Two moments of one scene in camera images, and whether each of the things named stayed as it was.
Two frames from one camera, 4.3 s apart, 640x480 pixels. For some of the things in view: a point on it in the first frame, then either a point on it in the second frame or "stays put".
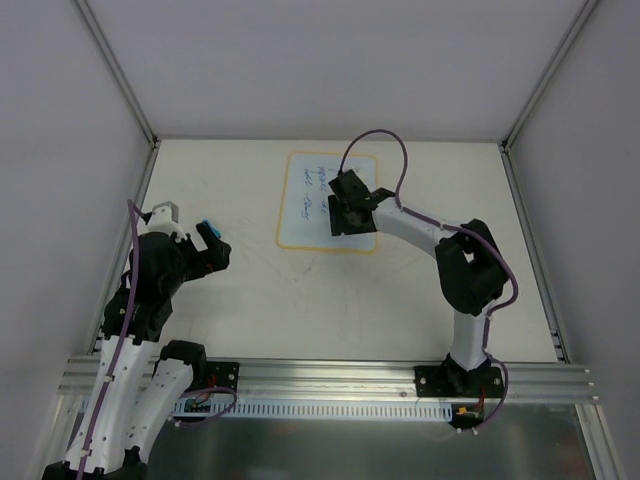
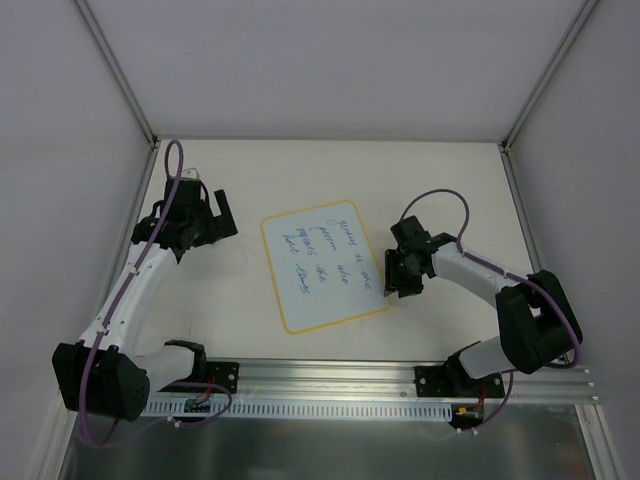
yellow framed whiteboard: x=304 y=219 → x=324 y=268
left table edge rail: x=125 y=243 stays put
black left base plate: x=222 y=374 stays put
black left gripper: x=198 y=256 → x=215 y=226
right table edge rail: x=543 y=280 stays put
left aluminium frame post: x=117 y=71 stays put
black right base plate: x=450 y=381 stays put
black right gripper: x=345 y=213 → x=398 y=272
